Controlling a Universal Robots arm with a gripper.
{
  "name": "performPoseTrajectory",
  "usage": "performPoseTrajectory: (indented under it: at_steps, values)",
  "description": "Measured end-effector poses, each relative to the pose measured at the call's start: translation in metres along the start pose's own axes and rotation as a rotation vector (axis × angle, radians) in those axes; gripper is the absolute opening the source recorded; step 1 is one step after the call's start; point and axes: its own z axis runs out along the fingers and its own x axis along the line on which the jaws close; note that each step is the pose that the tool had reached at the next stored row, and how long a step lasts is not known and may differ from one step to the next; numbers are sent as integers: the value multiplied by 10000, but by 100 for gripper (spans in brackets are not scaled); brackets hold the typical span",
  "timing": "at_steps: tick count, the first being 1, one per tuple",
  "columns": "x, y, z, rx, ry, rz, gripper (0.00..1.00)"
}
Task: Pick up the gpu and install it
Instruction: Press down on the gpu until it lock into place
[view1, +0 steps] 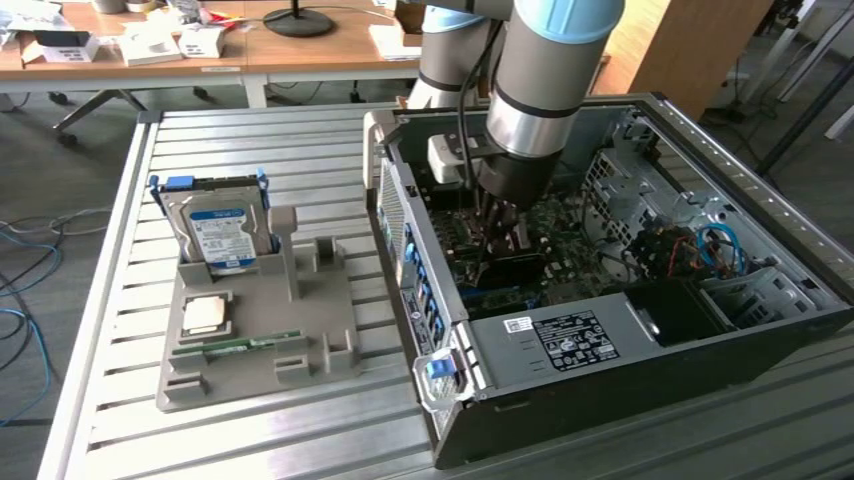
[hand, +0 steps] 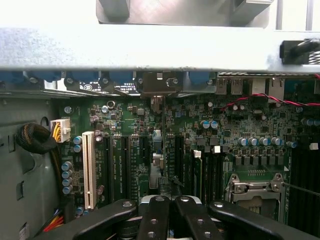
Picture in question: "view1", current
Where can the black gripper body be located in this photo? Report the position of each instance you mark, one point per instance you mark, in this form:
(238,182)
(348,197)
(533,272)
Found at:
(520,180)

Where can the silver disk bay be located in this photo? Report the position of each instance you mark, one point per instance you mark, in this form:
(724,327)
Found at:
(767,295)

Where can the blue expansion slot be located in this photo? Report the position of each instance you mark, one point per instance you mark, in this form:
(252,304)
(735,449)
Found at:
(493,291)

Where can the green motherboard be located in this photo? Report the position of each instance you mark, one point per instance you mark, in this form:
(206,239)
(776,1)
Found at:
(580,260)

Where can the grey power supply unit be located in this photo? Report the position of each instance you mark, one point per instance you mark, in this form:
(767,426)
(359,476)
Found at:
(500,350)

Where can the silver CPU chip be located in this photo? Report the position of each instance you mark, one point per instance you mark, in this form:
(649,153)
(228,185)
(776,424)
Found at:
(205,315)

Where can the white labelled box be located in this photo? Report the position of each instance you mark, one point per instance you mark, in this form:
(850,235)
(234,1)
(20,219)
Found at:
(202,45)

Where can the pile of papers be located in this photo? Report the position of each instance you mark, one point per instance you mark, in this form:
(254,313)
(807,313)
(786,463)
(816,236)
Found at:
(26,20)

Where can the grey printed parts rack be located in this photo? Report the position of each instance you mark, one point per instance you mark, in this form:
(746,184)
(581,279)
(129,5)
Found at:
(266,310)

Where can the blue case latch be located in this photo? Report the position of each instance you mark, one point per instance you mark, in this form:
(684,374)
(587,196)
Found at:
(440,367)

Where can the metal CPU socket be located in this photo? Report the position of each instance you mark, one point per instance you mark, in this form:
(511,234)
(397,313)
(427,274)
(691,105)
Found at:
(469,227)

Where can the cardboard box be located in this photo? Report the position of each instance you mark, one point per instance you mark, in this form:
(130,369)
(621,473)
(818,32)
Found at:
(408,15)

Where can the green RAM stick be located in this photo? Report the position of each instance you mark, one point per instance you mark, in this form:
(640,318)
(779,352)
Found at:
(262,341)

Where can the wooden cabinet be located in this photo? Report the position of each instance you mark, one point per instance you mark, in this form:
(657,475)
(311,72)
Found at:
(707,50)

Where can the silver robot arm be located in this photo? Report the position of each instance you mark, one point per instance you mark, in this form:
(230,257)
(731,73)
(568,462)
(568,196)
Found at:
(540,75)

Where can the hard disk in blue caddy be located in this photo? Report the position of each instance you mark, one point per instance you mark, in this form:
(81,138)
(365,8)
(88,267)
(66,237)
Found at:
(216,235)

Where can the white booklet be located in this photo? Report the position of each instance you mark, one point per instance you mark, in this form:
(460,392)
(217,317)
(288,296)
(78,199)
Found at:
(393,42)

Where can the black monitor stand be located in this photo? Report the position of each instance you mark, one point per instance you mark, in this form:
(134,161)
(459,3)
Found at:
(296,25)

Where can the grey chipset heatsink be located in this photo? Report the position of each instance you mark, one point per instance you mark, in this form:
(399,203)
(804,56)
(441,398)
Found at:
(561,295)

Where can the black fan shroud box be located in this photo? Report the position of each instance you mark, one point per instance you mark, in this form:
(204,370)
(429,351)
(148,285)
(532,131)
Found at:
(680,310)

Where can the black open PC case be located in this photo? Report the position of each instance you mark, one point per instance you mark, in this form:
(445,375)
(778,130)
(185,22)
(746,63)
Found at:
(600,400)

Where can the flat white box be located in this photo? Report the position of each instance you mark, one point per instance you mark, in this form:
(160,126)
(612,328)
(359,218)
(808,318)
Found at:
(146,50)

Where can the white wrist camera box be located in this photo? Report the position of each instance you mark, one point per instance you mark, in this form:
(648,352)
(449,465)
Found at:
(443,160)

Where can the grey cup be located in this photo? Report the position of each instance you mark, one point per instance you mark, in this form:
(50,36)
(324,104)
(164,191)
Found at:
(109,6)

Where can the white box with black lid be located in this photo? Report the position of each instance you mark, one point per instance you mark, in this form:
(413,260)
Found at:
(66,52)

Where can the wooden desk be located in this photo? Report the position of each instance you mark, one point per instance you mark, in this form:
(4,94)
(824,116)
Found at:
(100,70)
(320,50)

